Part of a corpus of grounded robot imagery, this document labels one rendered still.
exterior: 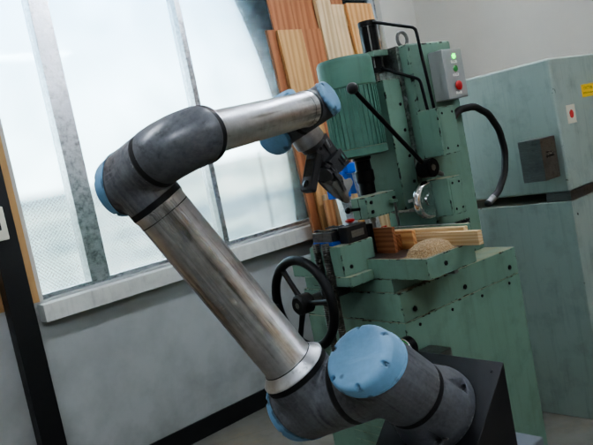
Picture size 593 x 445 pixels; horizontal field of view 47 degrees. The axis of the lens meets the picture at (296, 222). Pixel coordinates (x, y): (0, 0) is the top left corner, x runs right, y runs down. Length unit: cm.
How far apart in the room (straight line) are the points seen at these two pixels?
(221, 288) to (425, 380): 44
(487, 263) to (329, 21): 217
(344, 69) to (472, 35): 256
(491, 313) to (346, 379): 104
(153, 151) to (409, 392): 66
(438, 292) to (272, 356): 82
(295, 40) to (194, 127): 257
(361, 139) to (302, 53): 176
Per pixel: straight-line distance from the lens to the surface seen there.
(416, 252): 191
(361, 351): 136
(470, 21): 462
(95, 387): 315
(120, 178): 132
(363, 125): 212
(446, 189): 218
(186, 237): 133
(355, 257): 200
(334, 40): 405
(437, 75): 231
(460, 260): 198
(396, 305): 199
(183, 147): 126
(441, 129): 220
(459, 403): 146
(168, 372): 332
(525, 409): 249
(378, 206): 218
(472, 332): 223
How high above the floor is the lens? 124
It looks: 5 degrees down
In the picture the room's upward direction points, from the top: 11 degrees counter-clockwise
